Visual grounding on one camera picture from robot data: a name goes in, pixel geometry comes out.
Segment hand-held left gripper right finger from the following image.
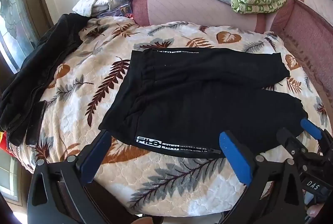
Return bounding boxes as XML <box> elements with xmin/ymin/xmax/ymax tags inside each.
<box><xmin>219</xmin><ymin>130</ymin><xmax>305</xmax><ymax>224</ymax></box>

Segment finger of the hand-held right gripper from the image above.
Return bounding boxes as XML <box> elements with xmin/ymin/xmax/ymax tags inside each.
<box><xmin>300</xmin><ymin>118</ymin><xmax>333</xmax><ymax>154</ymax></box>
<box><xmin>277</xmin><ymin>128</ymin><xmax>313</xmax><ymax>162</ymax></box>

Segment black pants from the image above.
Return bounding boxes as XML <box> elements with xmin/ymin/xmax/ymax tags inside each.
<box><xmin>99</xmin><ymin>47</ymin><xmax>309</xmax><ymax>159</ymax></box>

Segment black jacket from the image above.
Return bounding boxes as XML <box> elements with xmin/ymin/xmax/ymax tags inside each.
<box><xmin>0</xmin><ymin>13</ymin><xmax>90</xmax><ymax>146</ymax></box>

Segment red cloth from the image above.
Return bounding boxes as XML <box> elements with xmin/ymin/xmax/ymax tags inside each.
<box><xmin>0</xmin><ymin>130</ymin><xmax>19</xmax><ymax>159</ymax></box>

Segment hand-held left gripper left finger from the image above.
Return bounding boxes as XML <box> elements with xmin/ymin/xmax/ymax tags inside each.
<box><xmin>27</xmin><ymin>129</ymin><xmax>112</xmax><ymax>224</ymax></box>

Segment stained glass window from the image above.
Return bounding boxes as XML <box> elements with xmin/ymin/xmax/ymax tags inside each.
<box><xmin>0</xmin><ymin>0</ymin><xmax>46</xmax><ymax>73</ymax></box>

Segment black smartphone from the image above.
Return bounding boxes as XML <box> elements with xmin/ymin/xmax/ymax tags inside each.
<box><xmin>25</xmin><ymin>100</ymin><xmax>48</xmax><ymax>148</ymax></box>

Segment leaf print fleece blanket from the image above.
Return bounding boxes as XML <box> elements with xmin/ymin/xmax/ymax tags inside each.
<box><xmin>5</xmin><ymin>17</ymin><xmax>333</xmax><ymax>217</ymax></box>

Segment person's right hand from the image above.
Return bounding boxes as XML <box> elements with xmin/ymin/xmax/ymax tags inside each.
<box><xmin>307</xmin><ymin>204</ymin><xmax>324</xmax><ymax>217</ymax></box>

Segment colourful printed packet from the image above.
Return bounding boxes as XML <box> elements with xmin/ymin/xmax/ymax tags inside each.
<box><xmin>99</xmin><ymin>4</ymin><xmax>134</xmax><ymax>20</ymax></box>

